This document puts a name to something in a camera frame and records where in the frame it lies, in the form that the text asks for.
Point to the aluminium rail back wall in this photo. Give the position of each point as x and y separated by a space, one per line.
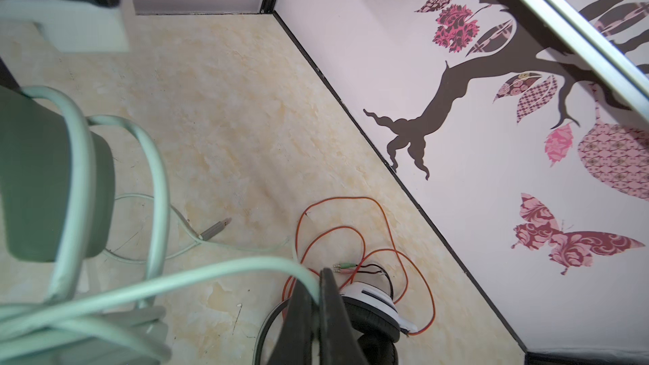
616 70

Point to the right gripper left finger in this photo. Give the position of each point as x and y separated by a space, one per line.
294 344

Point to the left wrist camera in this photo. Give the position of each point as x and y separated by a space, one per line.
76 26

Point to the white black headphones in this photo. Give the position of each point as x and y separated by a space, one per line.
376 324

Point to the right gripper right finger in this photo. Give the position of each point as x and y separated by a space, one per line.
337 345

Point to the mint green headphones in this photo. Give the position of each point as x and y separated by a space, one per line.
57 183

